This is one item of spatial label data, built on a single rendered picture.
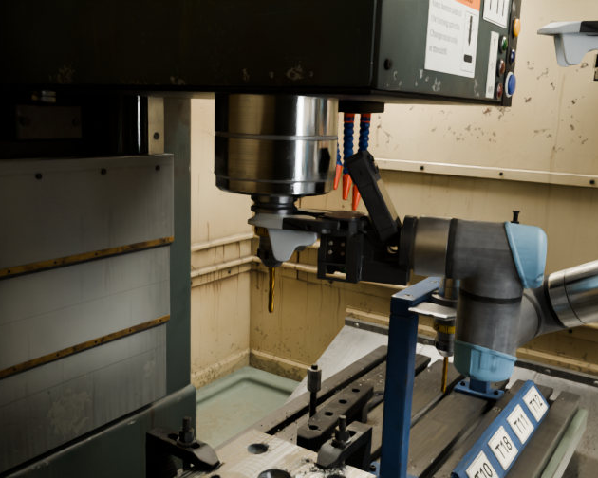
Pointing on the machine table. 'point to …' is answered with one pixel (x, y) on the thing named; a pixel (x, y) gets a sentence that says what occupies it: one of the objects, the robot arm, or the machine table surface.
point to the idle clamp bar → (350, 400)
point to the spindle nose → (275, 144)
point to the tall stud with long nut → (313, 386)
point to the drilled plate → (251, 466)
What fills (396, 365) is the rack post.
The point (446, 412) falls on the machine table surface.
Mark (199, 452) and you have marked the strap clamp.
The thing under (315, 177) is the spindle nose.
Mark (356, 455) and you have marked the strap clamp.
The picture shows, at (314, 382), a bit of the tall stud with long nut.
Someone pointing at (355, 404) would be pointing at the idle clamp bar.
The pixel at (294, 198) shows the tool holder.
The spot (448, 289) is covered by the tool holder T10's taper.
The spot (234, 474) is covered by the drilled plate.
